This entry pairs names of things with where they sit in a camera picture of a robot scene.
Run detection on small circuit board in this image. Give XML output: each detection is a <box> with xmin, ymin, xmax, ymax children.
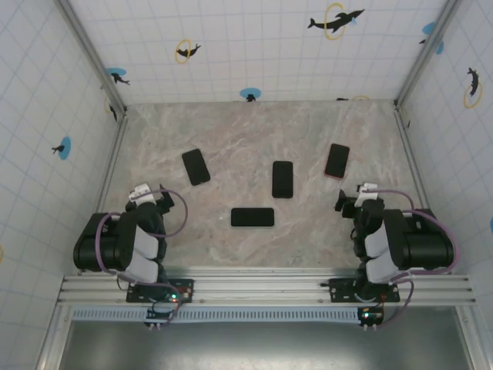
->
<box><xmin>169</xmin><ymin>285</ymin><xmax>193</xmax><ymax>303</ymax></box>

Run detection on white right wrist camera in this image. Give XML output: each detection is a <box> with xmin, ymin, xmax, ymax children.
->
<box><xmin>356</xmin><ymin>183</ymin><xmax>381</xmax><ymax>207</ymax></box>

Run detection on aluminium side rail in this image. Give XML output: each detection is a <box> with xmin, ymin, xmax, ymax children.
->
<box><xmin>393</xmin><ymin>100</ymin><xmax>452</xmax><ymax>275</ymax></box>
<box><xmin>79</xmin><ymin>109</ymin><xmax>130</xmax><ymax>275</ymax></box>

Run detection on grey metal panel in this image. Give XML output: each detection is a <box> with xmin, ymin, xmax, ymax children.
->
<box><xmin>57</xmin><ymin>321</ymin><xmax>475</xmax><ymax>370</ymax></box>

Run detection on white slotted cable duct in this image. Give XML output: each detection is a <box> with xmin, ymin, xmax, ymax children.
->
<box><xmin>71</xmin><ymin>308</ymin><xmax>365</xmax><ymax>323</ymax></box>

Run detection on aluminium frame post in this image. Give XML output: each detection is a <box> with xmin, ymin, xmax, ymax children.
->
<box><xmin>393</xmin><ymin>0</ymin><xmax>463</xmax><ymax>109</ymax></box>
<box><xmin>53</xmin><ymin>0</ymin><xmax>129</xmax><ymax>116</ymax></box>

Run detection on black connector box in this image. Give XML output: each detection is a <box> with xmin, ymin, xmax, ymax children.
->
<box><xmin>144</xmin><ymin>308</ymin><xmax>173</xmax><ymax>328</ymax></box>
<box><xmin>357</xmin><ymin>307</ymin><xmax>385</xmax><ymax>331</ymax></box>

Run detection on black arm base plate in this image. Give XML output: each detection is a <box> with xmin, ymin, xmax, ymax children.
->
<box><xmin>329</xmin><ymin>277</ymin><xmax>401</xmax><ymax>304</ymax></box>
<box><xmin>126</xmin><ymin>277</ymin><xmax>196</xmax><ymax>304</ymax></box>

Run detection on large dolphin yellow ring sticker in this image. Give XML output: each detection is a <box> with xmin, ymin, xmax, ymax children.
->
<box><xmin>307</xmin><ymin>2</ymin><xmax>366</xmax><ymax>42</ymax></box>

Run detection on black phone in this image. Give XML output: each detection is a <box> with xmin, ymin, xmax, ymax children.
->
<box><xmin>230</xmin><ymin>207</ymin><xmax>276</xmax><ymax>228</ymax></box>
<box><xmin>324</xmin><ymin>143</ymin><xmax>351</xmax><ymax>180</ymax></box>

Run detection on aluminium mounting rail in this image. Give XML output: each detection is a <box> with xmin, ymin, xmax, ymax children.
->
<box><xmin>56</xmin><ymin>265</ymin><xmax>478</xmax><ymax>308</ymax></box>

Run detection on blue circle animal sticker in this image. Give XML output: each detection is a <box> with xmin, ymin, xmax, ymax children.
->
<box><xmin>419</xmin><ymin>22</ymin><xmax>438</xmax><ymax>45</ymax></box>
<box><xmin>51</xmin><ymin>136</ymin><xmax>72</xmax><ymax>160</ymax></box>
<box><xmin>106</xmin><ymin>67</ymin><xmax>131</xmax><ymax>86</ymax></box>
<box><xmin>239</xmin><ymin>87</ymin><xmax>262</xmax><ymax>103</ymax></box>

